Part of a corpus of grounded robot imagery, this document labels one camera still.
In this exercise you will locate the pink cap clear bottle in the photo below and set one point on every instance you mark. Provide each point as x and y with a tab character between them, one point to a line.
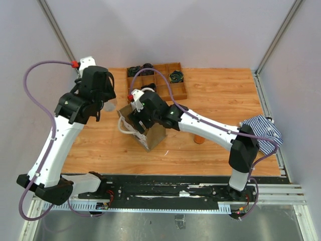
110	105

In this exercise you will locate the dark green rolled sock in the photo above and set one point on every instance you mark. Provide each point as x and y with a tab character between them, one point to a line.
176	77

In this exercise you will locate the wooden compartment tray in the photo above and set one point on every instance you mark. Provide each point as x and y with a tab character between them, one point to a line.
164	88

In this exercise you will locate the blue striped cloth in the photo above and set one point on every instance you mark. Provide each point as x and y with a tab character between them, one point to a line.
265	129

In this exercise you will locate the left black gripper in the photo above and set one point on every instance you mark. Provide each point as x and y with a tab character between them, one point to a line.
109	93

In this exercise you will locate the black rolled sock behind bag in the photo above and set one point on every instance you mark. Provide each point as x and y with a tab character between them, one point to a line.
150	87

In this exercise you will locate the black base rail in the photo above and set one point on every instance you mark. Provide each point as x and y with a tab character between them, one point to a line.
170	192

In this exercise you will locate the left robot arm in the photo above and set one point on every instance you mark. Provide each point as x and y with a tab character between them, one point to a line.
68	120

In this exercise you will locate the blue spray bottle orange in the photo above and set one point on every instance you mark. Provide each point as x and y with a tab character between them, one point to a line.
198	139

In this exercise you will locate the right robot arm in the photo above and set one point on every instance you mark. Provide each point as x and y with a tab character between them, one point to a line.
241	144

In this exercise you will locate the black white striped cloth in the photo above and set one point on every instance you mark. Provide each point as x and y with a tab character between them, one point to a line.
270	119

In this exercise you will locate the black rolled sock left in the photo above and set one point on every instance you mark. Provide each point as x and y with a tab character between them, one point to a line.
131	71

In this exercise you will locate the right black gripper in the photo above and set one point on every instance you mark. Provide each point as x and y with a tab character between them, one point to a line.
136	115

